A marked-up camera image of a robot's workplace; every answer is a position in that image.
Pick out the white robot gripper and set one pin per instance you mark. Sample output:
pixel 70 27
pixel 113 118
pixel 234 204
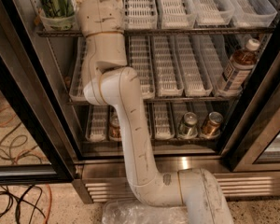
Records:
pixel 100 16

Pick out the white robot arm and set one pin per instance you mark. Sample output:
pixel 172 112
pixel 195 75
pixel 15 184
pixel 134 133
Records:
pixel 108 80

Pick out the green drink can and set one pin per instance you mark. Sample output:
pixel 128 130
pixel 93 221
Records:
pixel 58 8

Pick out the copper can bottom left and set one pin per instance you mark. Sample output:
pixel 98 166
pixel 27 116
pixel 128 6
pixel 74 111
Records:
pixel 114 128

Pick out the copper can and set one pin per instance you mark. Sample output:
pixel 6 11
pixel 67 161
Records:
pixel 211 124
pixel 114 128

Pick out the open glass fridge door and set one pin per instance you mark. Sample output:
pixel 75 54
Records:
pixel 33 85

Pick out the silver green can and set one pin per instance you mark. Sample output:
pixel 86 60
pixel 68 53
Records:
pixel 188 126

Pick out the copper can bottom right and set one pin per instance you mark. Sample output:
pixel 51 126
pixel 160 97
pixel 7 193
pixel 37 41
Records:
pixel 211 124

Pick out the right glass fridge door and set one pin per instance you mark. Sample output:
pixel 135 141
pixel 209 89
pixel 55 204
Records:
pixel 259 150

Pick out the brown tea bottle white cap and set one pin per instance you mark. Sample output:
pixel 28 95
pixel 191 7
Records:
pixel 239 66

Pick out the clear plastic container on floor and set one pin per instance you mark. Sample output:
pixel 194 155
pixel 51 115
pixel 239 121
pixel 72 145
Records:
pixel 134 212

